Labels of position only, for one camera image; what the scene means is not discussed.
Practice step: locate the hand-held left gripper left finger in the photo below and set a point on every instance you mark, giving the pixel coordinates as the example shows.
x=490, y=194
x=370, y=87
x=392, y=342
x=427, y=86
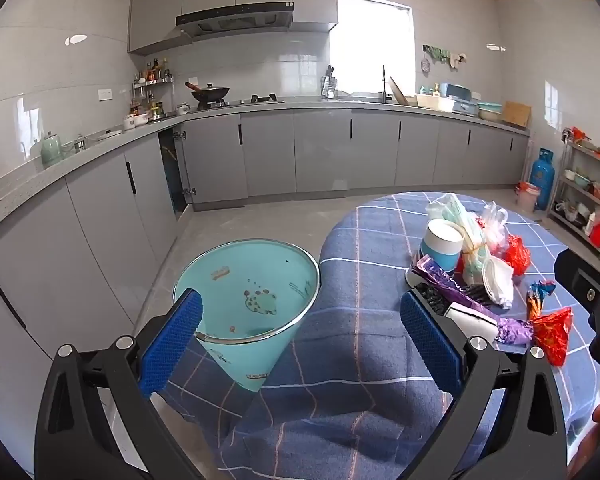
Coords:
x=172, y=340

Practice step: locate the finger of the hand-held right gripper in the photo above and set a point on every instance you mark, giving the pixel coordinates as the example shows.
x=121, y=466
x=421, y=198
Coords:
x=582, y=280

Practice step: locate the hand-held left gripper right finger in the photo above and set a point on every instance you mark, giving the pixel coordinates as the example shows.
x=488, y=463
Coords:
x=430, y=345

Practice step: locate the black mesh scrubber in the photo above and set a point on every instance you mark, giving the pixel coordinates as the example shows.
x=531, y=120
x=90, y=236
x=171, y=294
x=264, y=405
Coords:
x=430, y=300

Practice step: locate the white tissue packet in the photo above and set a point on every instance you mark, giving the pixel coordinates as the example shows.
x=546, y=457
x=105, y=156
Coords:
x=472, y=322

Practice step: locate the blue orange snack wrapper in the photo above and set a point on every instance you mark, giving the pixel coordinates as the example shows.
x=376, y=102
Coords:
x=537, y=300

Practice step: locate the red snack wrapper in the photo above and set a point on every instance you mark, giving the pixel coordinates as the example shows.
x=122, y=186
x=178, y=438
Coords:
x=552, y=335

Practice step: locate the purple foil wrapper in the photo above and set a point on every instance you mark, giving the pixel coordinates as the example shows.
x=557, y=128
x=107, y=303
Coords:
x=480, y=312

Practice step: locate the red plastic bag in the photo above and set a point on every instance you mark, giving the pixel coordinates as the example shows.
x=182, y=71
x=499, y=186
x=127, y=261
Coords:
x=517, y=255

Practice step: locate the white blue paper cup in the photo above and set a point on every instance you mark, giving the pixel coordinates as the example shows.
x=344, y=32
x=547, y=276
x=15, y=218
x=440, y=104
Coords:
x=440, y=250

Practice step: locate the teal printed trash bin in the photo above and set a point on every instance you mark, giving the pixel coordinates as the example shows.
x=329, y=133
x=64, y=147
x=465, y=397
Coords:
x=250, y=270

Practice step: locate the clear plastic bag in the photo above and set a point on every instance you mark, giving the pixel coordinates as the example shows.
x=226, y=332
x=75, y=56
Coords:
x=495, y=220

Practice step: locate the clear plastic bags bundle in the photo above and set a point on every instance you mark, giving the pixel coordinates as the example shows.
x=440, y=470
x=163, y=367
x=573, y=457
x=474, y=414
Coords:
x=469, y=240

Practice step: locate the blue plaid tablecloth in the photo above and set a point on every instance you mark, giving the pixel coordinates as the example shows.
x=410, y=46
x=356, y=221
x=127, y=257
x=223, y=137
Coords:
x=360, y=310

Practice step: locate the metal shelf rack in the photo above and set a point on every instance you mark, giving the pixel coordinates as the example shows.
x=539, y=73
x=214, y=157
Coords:
x=585, y=195

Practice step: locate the blue gas cylinder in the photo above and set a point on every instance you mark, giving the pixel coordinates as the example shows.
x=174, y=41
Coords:
x=542, y=177

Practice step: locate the wooden cutting board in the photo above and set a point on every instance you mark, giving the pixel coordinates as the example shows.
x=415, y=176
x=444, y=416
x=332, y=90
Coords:
x=516, y=115

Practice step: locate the stack of green basins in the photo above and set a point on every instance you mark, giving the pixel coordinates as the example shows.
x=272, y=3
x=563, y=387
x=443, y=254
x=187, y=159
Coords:
x=490, y=111

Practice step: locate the small steel cup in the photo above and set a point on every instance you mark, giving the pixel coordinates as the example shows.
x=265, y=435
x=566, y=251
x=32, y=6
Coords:
x=81, y=145

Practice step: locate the white flat plate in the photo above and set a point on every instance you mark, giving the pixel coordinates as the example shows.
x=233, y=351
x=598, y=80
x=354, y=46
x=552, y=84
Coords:
x=110, y=133

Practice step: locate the blue storage box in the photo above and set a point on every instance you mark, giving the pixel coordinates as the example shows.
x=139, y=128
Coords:
x=462, y=100

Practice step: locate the white ceramic pot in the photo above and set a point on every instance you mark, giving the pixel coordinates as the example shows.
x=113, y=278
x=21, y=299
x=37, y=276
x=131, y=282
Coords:
x=135, y=120

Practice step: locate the green kettle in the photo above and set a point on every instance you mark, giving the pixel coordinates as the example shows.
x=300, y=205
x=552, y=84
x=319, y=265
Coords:
x=51, y=149

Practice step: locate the white dish basin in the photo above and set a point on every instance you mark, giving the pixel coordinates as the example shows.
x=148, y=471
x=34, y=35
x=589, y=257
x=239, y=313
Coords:
x=435, y=102

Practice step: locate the white lidded jar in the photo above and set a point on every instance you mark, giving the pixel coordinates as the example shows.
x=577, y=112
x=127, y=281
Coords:
x=183, y=108

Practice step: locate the black wok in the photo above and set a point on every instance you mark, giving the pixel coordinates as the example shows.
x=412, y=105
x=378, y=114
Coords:
x=210, y=94

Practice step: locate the leaning chopping board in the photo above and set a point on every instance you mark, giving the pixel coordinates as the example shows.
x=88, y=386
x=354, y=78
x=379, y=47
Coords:
x=399, y=91

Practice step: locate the black gas stove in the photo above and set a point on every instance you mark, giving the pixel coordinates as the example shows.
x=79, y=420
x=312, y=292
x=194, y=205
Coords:
x=260, y=98

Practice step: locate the metal spice rack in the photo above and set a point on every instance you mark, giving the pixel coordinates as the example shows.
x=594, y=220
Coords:
x=152, y=80

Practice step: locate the black kitchen faucet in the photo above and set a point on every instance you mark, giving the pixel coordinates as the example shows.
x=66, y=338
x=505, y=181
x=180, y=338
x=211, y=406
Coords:
x=383, y=85

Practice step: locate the row of condiment bottles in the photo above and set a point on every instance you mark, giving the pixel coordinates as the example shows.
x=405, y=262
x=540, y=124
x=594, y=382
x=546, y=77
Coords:
x=156, y=66

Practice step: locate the knife rack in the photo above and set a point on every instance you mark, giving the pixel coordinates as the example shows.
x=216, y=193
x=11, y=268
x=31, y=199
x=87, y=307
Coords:
x=329, y=85

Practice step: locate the bright window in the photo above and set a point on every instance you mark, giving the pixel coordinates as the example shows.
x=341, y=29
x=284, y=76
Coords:
x=370, y=45

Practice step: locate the black range hood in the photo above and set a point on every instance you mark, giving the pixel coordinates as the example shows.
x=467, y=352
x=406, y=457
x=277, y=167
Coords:
x=230, y=12

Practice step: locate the white wall socket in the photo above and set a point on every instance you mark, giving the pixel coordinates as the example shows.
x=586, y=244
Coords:
x=105, y=93

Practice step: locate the wall hooks with cloths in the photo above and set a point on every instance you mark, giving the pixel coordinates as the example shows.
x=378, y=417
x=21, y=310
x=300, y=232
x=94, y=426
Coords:
x=447, y=55

